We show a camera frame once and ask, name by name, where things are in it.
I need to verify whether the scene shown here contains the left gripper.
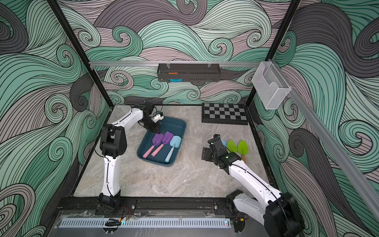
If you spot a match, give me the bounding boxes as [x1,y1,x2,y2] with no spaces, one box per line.
[142,118,162,134]

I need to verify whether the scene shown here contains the purple shovel pink handle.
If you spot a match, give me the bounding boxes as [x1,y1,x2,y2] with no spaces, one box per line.
[152,131,174,157]
[142,134,164,159]

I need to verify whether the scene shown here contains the green shovel yellow handle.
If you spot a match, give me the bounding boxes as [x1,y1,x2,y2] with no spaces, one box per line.
[227,140,238,154]

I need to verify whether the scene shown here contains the teal storage box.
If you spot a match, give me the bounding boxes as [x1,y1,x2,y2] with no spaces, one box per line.
[137,117,187,167]

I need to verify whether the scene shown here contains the light blue shovel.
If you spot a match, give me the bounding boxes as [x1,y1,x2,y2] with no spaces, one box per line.
[165,135,182,163]
[221,139,227,147]

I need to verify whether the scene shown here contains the green shovel brown handle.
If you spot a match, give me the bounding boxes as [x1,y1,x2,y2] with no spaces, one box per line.
[237,140,249,163]

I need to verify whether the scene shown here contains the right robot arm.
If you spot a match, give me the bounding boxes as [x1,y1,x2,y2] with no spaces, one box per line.
[202,134,305,237]

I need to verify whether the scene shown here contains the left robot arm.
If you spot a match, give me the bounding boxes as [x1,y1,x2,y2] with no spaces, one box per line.
[99,102,164,213]

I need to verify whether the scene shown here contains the black white chessboard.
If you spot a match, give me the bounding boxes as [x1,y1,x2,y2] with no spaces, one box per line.
[201,103,248,125]

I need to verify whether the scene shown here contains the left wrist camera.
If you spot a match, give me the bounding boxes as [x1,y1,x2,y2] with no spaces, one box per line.
[152,111,164,123]

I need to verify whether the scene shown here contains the black wall shelf tray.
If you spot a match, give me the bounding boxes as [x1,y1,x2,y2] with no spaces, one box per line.
[157,63,221,85]

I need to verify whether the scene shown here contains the aluminium rail back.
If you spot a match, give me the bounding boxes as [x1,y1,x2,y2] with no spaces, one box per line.
[89,60,260,68]

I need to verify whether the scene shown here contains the aluminium rail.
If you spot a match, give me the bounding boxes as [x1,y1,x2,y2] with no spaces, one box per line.
[269,59,379,220]
[89,60,260,68]

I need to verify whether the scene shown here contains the clear plastic wall holder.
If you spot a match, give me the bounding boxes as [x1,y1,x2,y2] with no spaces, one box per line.
[252,61,291,110]

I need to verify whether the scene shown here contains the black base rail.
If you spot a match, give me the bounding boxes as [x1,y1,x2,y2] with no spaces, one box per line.
[58,194,266,217]

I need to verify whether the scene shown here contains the white slotted cable duct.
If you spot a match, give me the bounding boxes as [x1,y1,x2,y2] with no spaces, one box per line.
[58,217,232,229]

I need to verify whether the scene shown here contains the aluminium rail right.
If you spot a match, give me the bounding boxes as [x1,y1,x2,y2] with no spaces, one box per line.
[269,59,379,220]

